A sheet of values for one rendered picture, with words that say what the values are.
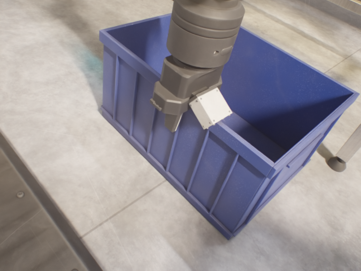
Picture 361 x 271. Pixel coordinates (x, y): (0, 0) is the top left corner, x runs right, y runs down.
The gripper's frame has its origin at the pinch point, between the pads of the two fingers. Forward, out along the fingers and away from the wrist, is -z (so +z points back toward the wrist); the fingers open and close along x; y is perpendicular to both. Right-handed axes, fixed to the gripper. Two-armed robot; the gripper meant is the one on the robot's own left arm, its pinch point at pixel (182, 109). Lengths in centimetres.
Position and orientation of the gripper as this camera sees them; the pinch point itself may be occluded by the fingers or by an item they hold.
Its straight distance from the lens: 49.7
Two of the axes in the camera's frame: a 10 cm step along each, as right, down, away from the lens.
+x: -7.1, 3.8, -6.0
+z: 1.8, -7.2, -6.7
